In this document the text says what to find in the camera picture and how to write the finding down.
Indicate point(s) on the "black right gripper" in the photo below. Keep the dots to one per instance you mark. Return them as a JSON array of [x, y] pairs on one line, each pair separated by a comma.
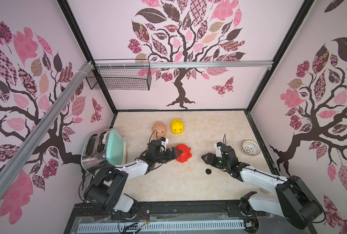
[[215, 159]]

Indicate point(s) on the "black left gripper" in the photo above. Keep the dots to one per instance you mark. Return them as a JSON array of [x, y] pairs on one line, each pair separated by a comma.
[[174, 155]]

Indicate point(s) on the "red piggy bank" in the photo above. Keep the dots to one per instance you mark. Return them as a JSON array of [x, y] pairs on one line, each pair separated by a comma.
[[186, 153]]

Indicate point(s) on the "yellow piggy bank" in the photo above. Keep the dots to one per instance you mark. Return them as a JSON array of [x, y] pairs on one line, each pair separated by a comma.
[[177, 126]]

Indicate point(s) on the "pink piggy bank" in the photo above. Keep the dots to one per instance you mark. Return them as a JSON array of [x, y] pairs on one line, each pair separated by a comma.
[[159, 129]]

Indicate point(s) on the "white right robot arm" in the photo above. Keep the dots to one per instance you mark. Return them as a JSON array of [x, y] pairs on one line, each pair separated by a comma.
[[289, 197]]

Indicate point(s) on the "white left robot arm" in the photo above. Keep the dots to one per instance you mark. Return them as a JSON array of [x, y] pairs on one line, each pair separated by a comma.
[[105, 190]]

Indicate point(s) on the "white sink strainer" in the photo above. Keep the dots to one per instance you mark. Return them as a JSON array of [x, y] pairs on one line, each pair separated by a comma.
[[251, 148]]

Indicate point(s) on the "mint green chrome toaster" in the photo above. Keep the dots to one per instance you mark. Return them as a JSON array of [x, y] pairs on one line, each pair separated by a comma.
[[102, 147]]

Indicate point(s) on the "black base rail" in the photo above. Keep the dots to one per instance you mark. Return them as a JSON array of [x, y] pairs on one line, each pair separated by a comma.
[[167, 211]]

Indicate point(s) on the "white slotted cable duct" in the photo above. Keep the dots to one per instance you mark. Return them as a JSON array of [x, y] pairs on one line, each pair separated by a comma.
[[160, 227]]

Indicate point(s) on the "black wire basket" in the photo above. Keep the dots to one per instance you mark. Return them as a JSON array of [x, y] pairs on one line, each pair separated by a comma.
[[120, 74]]

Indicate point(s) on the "aluminium rail back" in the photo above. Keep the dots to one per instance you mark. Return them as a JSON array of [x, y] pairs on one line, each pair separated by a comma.
[[210, 64]]

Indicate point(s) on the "aluminium rail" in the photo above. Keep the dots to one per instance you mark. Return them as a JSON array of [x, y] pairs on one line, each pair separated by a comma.
[[210, 64], [11, 170]]

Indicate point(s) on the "aluminium rail left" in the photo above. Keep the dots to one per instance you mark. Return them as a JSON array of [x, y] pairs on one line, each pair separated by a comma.
[[11, 170]]

